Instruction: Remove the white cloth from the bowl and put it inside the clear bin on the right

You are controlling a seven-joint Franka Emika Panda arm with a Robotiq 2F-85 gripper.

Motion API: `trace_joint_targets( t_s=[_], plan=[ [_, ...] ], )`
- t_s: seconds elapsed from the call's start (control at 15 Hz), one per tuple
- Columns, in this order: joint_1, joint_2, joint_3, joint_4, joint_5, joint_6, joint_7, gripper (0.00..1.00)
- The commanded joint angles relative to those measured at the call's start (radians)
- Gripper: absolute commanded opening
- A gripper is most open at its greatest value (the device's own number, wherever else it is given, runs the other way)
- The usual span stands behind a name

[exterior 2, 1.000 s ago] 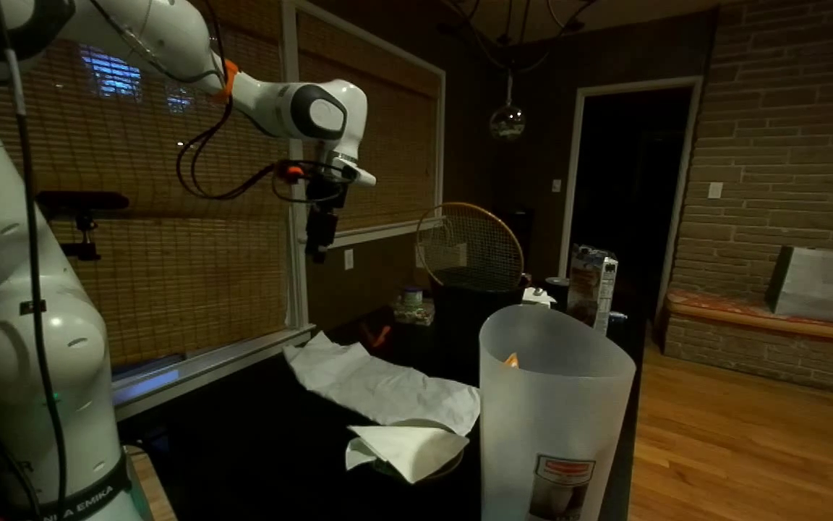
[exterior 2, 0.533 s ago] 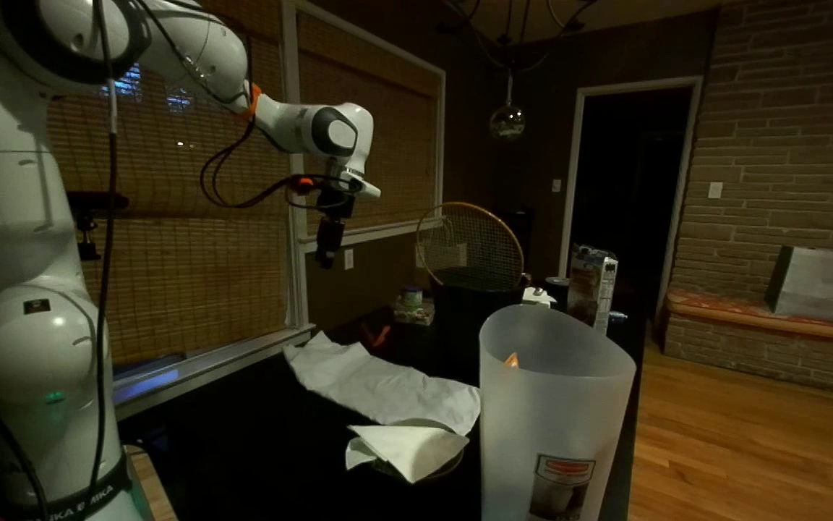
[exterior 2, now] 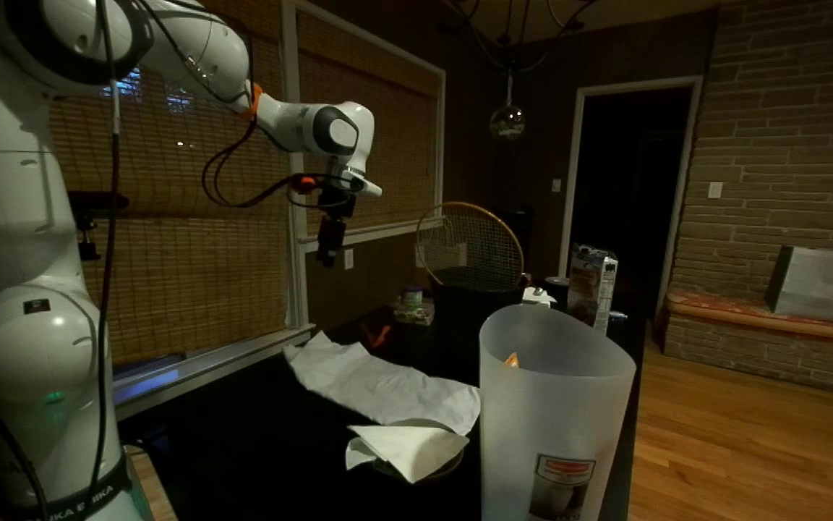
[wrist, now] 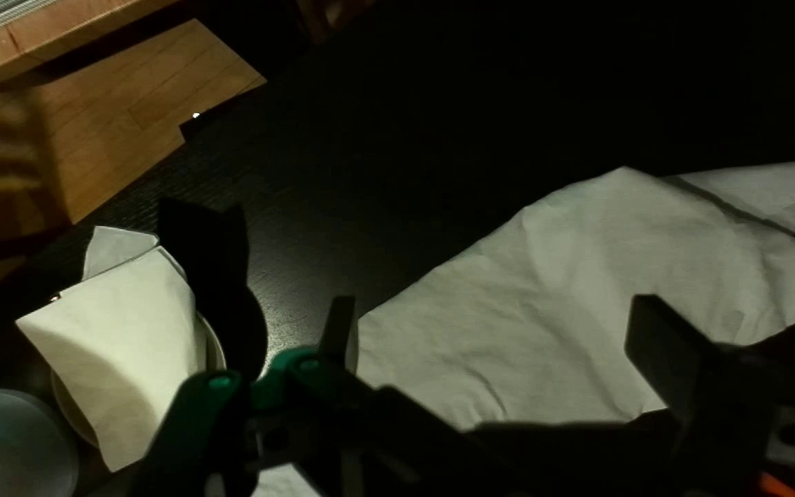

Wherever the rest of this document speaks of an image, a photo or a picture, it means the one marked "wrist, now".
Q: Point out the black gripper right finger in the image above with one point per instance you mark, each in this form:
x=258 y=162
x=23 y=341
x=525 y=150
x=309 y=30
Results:
x=702 y=403

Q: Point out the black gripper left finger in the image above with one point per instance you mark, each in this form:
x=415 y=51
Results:
x=204 y=265

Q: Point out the small white cloth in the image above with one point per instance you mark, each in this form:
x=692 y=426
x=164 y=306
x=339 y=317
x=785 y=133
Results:
x=122 y=349

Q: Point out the large white cloth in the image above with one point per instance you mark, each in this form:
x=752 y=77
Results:
x=545 y=303

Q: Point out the wooden robot platform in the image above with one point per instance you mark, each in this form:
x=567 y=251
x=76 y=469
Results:
x=48 y=40

